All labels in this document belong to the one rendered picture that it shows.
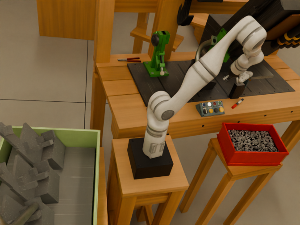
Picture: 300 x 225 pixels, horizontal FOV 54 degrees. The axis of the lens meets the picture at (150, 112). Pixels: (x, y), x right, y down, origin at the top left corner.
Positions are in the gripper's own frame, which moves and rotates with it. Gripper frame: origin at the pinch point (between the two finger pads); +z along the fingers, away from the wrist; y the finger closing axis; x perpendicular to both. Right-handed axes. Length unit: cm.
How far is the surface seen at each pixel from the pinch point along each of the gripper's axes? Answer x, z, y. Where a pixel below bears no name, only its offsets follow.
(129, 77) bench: -37, 27, 38
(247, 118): 25.7, 19.7, -7.5
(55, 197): 5, -17, 106
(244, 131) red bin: 29.8, 9.8, 5.2
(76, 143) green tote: -13, -1, 87
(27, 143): -20, -21, 104
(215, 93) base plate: 1.7, 21.4, -0.4
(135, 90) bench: -26, 21, 42
